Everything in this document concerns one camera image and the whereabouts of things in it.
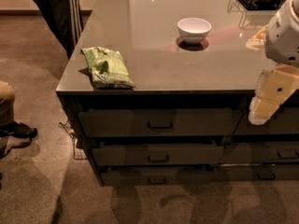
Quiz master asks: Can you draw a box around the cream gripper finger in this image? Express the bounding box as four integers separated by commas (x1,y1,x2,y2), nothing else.
248,96,279,125

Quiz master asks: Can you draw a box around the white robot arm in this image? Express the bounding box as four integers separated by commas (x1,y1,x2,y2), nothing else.
246,0,299,125

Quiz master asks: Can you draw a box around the seated person's leg and shoe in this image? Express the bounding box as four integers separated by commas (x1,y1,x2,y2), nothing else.
0,81,37,139

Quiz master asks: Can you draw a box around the dark bottom left drawer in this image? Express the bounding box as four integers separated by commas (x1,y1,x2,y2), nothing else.
100,166,216,186

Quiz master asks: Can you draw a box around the wire rack on floor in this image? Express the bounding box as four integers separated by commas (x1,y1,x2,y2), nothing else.
58,121,87,161

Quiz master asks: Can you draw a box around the dark cabinet with grey top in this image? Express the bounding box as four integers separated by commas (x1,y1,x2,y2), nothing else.
57,0,299,185

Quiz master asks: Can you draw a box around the dark top left drawer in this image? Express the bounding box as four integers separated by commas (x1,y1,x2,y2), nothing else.
78,108,243,138

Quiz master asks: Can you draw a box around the green chip bag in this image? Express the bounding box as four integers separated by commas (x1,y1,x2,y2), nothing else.
81,47,135,89

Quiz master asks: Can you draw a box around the white ceramic bowl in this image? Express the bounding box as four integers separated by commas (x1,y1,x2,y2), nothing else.
178,18,211,45

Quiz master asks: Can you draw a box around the dark middle left drawer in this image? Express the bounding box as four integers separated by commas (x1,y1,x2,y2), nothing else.
92,143,224,166

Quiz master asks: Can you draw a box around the dark top right drawer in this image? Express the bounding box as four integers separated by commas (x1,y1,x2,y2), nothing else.
235,107,299,135

